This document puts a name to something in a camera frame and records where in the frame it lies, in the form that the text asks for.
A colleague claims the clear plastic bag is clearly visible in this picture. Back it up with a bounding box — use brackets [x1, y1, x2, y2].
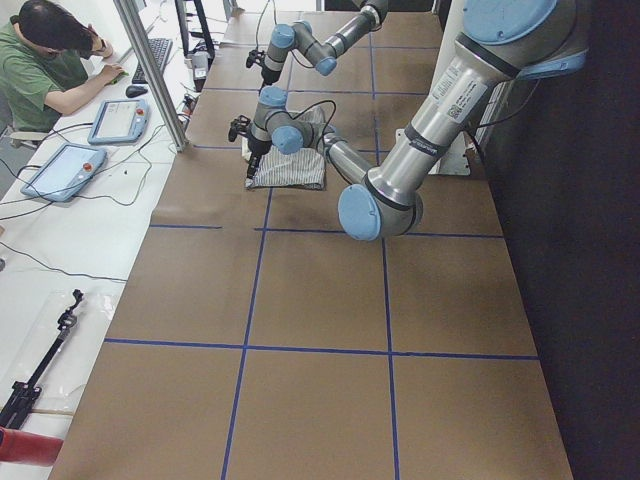
[7, 291, 120, 416]

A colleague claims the red cylinder object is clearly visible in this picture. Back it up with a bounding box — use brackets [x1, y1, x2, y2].
[0, 427, 64, 467]

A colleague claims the blue teach pendant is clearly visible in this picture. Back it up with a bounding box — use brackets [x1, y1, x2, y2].
[87, 98, 149, 145]
[21, 143, 107, 202]

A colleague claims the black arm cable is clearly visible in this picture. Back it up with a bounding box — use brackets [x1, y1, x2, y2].
[289, 99, 351, 186]

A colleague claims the navy white striped polo shirt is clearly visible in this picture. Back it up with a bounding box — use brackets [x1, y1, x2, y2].
[241, 108, 331, 191]

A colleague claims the aluminium frame post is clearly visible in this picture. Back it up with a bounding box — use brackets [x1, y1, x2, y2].
[114, 0, 187, 152]

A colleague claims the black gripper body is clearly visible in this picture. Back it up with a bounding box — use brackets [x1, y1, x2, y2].
[247, 140, 270, 173]
[261, 68, 278, 88]

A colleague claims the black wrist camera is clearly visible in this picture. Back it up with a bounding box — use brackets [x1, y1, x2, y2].
[246, 48, 266, 69]
[228, 115, 251, 143]

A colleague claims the black monitor stand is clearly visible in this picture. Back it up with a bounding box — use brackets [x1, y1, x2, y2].
[174, 0, 224, 64]

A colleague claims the black keyboard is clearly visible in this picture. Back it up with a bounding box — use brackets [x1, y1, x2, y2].
[131, 38, 173, 84]

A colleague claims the man in green shirt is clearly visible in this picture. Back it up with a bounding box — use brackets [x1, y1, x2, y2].
[1, 1, 125, 133]

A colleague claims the black tripod stick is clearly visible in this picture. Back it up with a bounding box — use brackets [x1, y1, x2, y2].
[0, 288, 86, 431]

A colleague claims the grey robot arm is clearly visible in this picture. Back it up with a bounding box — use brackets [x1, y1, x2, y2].
[228, 1, 591, 241]
[246, 0, 388, 86]

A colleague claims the black cable on table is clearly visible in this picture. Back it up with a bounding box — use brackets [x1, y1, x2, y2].
[0, 119, 166, 286]

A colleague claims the brown paper table cover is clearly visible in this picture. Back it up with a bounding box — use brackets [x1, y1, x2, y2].
[52, 8, 571, 479]

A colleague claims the near blue teach pendant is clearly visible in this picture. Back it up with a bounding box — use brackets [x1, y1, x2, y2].
[21, 143, 107, 202]

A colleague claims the black computer mouse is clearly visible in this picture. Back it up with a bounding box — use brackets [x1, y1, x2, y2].
[125, 84, 148, 98]

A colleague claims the far blue teach pendant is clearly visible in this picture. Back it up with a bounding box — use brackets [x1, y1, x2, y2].
[87, 98, 149, 145]

